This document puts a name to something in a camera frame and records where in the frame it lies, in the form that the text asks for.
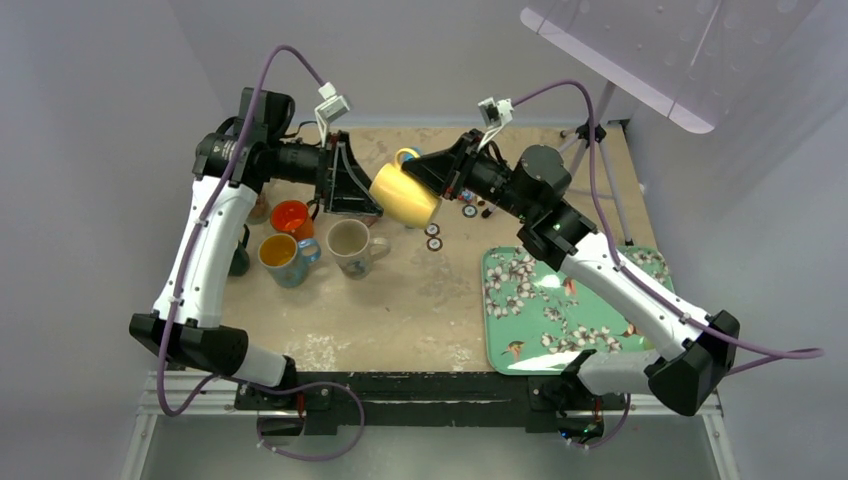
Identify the purple cable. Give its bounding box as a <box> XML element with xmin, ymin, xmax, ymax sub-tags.
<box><xmin>156</xmin><ymin>44</ymin><xmax>367</xmax><ymax>463</ymax></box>
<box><xmin>510</xmin><ymin>80</ymin><xmax>826</xmax><ymax>452</ymax></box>

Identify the orange mug black handle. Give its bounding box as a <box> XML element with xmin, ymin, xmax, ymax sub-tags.
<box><xmin>269</xmin><ymin>200</ymin><xmax>315</xmax><ymax>241</ymax></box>

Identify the lower brown round token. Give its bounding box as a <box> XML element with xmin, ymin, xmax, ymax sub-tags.
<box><xmin>426</xmin><ymin>237</ymin><xmax>443</xmax><ymax>252</ymax></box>

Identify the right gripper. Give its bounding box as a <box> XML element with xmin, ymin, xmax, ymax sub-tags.
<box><xmin>403</xmin><ymin>129</ymin><xmax>535</xmax><ymax>223</ymax></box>

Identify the green floral tray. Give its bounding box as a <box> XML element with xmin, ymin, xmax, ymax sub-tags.
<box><xmin>481</xmin><ymin>247</ymin><xmax>653</xmax><ymax>375</ymax></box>

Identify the tripod stand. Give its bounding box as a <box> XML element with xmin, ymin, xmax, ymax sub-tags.
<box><xmin>558</xmin><ymin>80</ymin><xmax>634</xmax><ymax>246</ymax></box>

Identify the cream mug blue pattern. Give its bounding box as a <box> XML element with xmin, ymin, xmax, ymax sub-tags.
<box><xmin>326</xmin><ymin>219</ymin><xmax>392</xmax><ymax>280</ymax></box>

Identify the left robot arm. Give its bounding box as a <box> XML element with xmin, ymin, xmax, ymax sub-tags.
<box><xmin>129</xmin><ymin>83</ymin><xmax>383</xmax><ymax>409</ymax></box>

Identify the blue mug yellow inside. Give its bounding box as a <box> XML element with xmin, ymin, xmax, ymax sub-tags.
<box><xmin>258</xmin><ymin>233</ymin><xmax>322</xmax><ymax>289</ymax></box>

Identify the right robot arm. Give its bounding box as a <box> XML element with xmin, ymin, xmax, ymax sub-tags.
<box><xmin>400</xmin><ymin>130</ymin><xmax>740</xmax><ymax>416</ymax></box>

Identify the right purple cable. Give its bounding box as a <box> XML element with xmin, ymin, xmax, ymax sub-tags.
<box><xmin>510</xmin><ymin>80</ymin><xmax>826</xmax><ymax>452</ymax></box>

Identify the dark green mug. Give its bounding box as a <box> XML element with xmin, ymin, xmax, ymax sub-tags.
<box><xmin>228</xmin><ymin>224</ymin><xmax>251</xmax><ymax>277</ymax></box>

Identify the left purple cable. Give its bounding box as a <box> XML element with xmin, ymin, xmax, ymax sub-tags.
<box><xmin>156</xmin><ymin>44</ymin><xmax>367</xmax><ymax>463</ymax></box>

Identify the cream floral mug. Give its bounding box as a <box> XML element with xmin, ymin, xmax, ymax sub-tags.
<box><xmin>246</xmin><ymin>193</ymin><xmax>272</xmax><ymax>225</ymax></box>

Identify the round token near toy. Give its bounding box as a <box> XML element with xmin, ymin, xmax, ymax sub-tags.
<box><xmin>462</xmin><ymin>205</ymin><xmax>478</xmax><ymax>218</ymax></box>

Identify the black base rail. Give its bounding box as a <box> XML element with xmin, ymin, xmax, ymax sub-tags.
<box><xmin>234</xmin><ymin>372</ymin><xmax>625</xmax><ymax>435</ymax></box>

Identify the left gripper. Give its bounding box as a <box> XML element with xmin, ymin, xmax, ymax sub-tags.
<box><xmin>269</xmin><ymin>129</ymin><xmax>383</xmax><ymax>215</ymax></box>

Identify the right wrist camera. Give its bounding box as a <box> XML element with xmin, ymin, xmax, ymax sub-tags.
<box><xmin>477</xmin><ymin>97</ymin><xmax>514</xmax><ymax>151</ymax></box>

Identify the translucent acrylic panel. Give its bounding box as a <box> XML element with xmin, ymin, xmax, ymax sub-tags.
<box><xmin>520</xmin><ymin>0</ymin><xmax>816</xmax><ymax>134</ymax></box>

